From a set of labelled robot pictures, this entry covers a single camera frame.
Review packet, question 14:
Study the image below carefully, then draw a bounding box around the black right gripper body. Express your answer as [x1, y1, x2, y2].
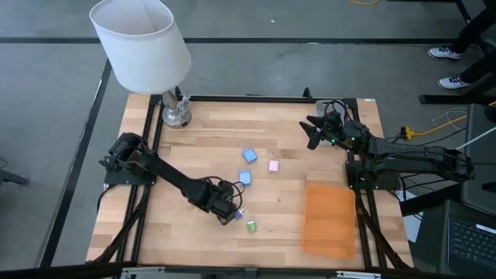
[320, 111, 370, 153]

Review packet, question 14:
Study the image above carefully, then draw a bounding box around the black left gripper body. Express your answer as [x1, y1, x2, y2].
[201, 179, 238, 219]

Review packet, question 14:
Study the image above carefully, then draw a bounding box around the pale grey plastic bin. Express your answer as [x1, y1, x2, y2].
[315, 99, 352, 147]

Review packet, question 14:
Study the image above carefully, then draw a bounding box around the grey metal plate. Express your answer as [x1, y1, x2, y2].
[119, 266, 167, 279]

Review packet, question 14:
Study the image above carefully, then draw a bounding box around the clear crumpled plastic wrap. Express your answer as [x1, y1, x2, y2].
[177, 92, 193, 117]

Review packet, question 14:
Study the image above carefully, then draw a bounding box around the person's shoe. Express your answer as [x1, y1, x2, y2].
[427, 46, 464, 61]
[436, 74, 472, 90]

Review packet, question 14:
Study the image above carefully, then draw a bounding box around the white metal plate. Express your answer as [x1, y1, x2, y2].
[336, 270, 383, 279]

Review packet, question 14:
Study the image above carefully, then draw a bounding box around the person's leg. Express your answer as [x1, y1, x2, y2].
[449, 7, 496, 53]
[460, 48, 496, 84]

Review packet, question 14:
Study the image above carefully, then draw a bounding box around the black laptop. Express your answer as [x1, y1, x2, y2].
[439, 199, 496, 279]

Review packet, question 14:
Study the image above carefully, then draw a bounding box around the table lamp with white shade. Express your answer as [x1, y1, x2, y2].
[88, 0, 193, 129]

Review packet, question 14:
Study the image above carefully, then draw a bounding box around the black chair base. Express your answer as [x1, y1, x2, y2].
[0, 168, 30, 188]

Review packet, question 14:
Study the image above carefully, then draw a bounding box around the yellow extension cord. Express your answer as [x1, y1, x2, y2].
[400, 101, 496, 141]

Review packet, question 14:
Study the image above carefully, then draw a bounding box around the black aluminium table frame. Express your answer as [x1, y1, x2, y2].
[87, 87, 414, 272]

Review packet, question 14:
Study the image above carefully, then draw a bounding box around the thin white cable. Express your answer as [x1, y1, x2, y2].
[431, 106, 470, 126]

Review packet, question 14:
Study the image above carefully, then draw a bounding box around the thick white cable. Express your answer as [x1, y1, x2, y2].
[455, 126, 496, 152]

